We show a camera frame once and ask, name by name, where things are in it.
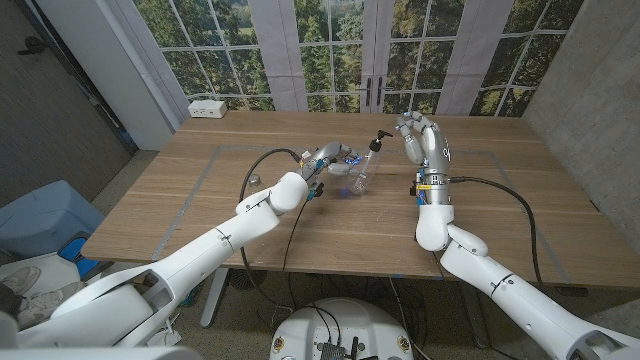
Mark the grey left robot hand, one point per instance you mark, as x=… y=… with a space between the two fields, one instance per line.
x=332 y=155

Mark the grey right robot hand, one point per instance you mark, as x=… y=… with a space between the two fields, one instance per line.
x=430 y=142

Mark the clear plastic spray bottle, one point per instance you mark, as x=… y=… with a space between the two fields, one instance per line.
x=361 y=180

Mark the black spray nozzle with tube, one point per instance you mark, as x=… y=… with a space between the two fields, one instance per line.
x=378 y=140

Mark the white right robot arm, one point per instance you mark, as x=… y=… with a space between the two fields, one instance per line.
x=510 y=285

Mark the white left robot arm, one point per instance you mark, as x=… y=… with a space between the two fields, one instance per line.
x=195 y=260

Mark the white power strip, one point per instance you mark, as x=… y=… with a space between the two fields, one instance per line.
x=207 y=108

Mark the printed window backdrop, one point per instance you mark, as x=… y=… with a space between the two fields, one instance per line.
x=225 y=50

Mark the dark round slatted disc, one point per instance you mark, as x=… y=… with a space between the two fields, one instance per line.
x=246 y=279

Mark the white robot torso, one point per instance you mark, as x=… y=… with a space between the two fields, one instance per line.
x=345 y=325

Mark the white table leg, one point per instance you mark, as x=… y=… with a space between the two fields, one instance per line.
x=215 y=300
x=475 y=322

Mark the teal toy basket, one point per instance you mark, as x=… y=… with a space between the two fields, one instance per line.
x=192 y=299

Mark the white toy airplane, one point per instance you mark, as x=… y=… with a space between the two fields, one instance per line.
x=170 y=336

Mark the dark wooden door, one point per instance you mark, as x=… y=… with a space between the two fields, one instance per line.
x=50 y=125

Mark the white floor mat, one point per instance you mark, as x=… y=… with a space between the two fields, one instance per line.
x=65 y=272

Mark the blue storage bin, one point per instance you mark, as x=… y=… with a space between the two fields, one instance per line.
x=45 y=215

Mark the grey sneaker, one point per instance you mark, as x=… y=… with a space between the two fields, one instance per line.
x=20 y=277
x=50 y=300

